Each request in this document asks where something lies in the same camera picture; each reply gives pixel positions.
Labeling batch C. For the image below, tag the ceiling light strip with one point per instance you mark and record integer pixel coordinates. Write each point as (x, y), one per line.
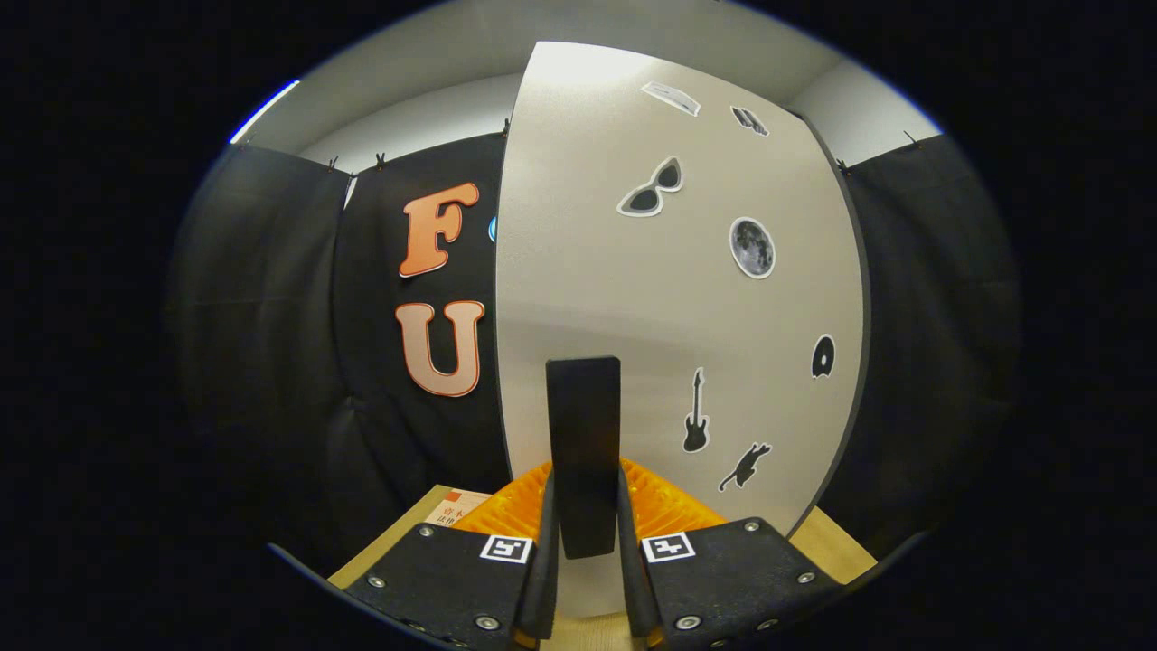
(264, 110)

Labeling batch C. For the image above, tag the white shoe cabinet door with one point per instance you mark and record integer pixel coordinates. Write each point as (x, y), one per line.
(578, 271)

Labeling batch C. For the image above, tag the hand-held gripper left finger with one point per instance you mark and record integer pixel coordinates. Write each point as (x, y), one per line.
(549, 579)

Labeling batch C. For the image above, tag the beige book red print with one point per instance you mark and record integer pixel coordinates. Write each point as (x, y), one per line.
(461, 506)

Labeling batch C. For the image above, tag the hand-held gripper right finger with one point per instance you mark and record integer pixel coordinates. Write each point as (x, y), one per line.
(630, 579)

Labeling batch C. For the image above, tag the black backdrop cloth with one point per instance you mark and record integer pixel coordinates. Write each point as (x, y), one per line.
(271, 362)

